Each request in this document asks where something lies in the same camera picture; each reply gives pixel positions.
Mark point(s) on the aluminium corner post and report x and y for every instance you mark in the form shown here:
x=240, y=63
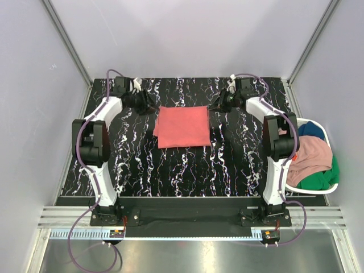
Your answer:
x=322, y=24
x=56, y=21

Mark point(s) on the red t-shirt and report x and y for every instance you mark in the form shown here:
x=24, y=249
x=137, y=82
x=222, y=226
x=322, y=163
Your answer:
x=177, y=127

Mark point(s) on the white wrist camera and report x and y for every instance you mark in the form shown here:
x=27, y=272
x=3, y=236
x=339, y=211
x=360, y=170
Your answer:
x=232, y=87
x=136, y=85

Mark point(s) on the green t-shirt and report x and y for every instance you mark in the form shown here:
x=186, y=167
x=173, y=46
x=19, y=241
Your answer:
x=323, y=180

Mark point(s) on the white laundry basket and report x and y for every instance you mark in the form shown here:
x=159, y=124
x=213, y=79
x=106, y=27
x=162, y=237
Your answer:
x=301, y=121

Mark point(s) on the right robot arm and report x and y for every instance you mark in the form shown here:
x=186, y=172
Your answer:
x=280, y=142

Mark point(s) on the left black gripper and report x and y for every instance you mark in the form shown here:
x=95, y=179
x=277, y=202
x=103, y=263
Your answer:
x=144, y=110

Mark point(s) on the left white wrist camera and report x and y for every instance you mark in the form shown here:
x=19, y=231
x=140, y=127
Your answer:
x=136, y=85

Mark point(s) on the right aluminium corner post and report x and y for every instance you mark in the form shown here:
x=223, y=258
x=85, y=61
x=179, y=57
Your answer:
x=322, y=24

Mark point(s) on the pink printed t-shirt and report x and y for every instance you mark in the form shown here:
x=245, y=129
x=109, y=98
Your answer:
x=314, y=155

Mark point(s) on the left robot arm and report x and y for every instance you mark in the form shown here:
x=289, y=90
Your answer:
x=92, y=148

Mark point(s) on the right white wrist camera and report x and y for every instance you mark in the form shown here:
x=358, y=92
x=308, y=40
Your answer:
x=232, y=87

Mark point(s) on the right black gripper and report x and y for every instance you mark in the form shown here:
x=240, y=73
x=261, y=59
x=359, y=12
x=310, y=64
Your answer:
x=218, y=102

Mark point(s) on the left aluminium corner post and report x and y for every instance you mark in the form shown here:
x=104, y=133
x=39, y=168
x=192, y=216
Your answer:
x=56, y=21

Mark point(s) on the aluminium frame rail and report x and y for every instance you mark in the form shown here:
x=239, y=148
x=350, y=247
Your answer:
x=65, y=222

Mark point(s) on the blue t-shirt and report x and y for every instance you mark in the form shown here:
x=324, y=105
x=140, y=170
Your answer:
x=312, y=130

